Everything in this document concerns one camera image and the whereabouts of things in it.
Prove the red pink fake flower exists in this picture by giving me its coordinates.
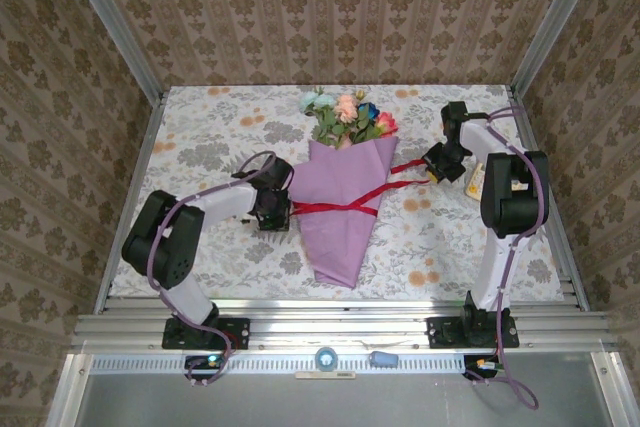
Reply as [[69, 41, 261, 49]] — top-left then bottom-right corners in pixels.
[[367, 110, 401, 144]]

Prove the red ribbon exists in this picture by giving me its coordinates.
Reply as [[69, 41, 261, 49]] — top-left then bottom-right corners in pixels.
[[290, 158, 433, 219]]

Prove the purple and pink wrapping paper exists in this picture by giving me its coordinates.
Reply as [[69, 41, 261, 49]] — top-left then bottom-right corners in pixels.
[[290, 135, 400, 290]]

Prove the light blue fake flower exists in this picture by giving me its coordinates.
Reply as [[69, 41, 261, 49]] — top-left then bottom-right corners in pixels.
[[298, 88, 347, 149]]

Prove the yellow calculator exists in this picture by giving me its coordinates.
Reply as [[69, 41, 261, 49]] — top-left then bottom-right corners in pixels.
[[464, 163, 487, 200]]

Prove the floral patterned tablecloth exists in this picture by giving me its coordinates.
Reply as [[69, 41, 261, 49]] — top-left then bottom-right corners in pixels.
[[109, 84, 567, 304]]

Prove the round blue white button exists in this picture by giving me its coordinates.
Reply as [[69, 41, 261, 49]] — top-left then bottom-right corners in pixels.
[[314, 346, 339, 373]]

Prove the black controller board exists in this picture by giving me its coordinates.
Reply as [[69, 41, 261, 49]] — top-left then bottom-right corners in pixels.
[[461, 353, 507, 381], [184, 353, 227, 381]]

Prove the beige label strip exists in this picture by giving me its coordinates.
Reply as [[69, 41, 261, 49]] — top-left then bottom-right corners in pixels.
[[294, 370, 358, 380]]

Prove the small blue oval object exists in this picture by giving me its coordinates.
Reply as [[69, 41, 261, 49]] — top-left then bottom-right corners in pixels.
[[368, 350, 400, 369]]

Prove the grey metal panel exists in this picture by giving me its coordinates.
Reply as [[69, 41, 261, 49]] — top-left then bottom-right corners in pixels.
[[44, 351, 640, 427]]

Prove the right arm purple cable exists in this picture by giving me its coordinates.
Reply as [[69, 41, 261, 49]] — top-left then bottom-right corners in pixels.
[[464, 105, 552, 412]]

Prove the aluminium mounting rail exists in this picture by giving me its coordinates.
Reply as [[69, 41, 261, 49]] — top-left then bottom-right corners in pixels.
[[69, 296, 622, 356]]

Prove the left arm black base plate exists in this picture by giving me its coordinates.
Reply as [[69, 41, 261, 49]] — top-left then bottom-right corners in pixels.
[[160, 317, 252, 351]]

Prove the aluminium table side rail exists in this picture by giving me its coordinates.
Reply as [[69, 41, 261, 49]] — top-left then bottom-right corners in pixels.
[[505, 85, 592, 312], [93, 91, 167, 314]]

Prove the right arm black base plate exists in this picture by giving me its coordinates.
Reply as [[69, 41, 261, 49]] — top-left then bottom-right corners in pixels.
[[426, 315, 520, 350]]

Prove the white slotted cable duct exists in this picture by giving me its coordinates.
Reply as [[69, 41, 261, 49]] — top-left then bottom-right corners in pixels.
[[89, 354, 469, 376]]

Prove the aluminium frame post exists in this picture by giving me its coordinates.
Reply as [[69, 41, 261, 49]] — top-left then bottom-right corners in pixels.
[[511, 0, 610, 99], [56, 0, 167, 104]]

